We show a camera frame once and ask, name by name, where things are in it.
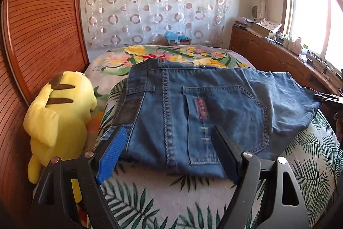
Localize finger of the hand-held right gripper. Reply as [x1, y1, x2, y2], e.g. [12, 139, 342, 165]
[314, 93, 343, 111]

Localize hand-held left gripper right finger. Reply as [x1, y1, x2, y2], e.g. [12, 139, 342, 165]
[210, 125, 311, 229]

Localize wooden sideboard cabinet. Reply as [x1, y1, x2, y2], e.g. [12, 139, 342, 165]
[230, 26, 343, 101]

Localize yellow plush toy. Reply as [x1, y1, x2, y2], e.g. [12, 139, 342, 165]
[23, 71, 98, 204]

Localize white plastic jug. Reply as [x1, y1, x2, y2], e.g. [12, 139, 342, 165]
[292, 36, 302, 55]

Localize leaf and flower printed blanket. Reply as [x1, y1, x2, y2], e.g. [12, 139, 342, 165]
[32, 44, 343, 229]

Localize blue denim pants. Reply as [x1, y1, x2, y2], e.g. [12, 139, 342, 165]
[114, 59, 320, 180]

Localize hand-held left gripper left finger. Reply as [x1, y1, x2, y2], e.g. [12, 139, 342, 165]
[28, 126, 128, 229]

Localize blue cloth bundle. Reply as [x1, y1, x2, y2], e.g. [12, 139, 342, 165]
[164, 30, 191, 45]

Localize wooden headboard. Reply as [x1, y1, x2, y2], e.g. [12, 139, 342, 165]
[0, 0, 90, 219]

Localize window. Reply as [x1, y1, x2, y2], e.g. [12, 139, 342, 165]
[281, 0, 343, 76]

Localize cardboard box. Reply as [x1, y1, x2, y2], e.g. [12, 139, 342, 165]
[252, 20, 282, 38]

